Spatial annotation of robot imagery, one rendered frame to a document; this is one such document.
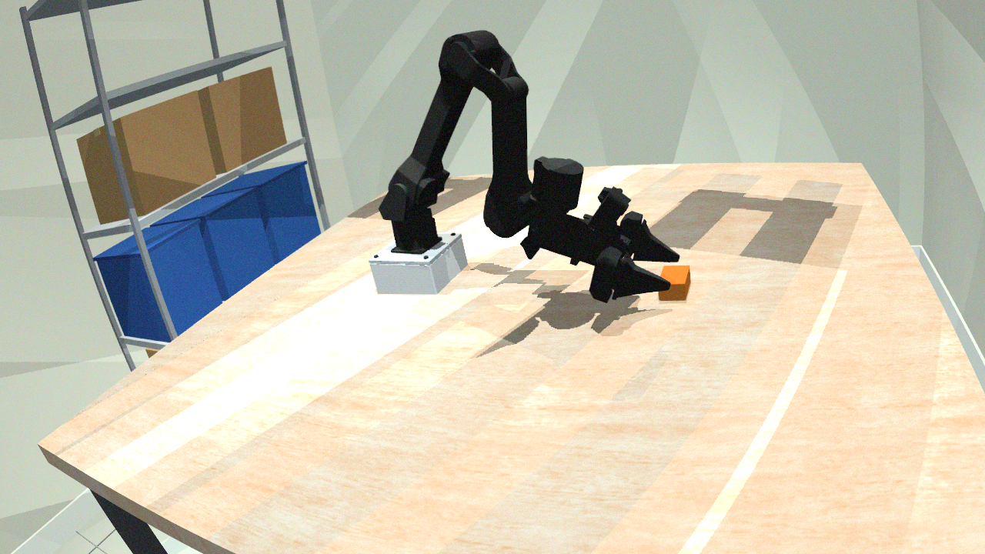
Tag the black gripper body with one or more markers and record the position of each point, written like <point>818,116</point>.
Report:
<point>606,258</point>

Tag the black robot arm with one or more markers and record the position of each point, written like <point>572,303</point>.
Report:
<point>512,202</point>

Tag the orange block with dark square face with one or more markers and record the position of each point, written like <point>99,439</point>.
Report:
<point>679,276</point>

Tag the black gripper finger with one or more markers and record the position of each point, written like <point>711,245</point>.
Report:
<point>633,280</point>
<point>651,249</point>

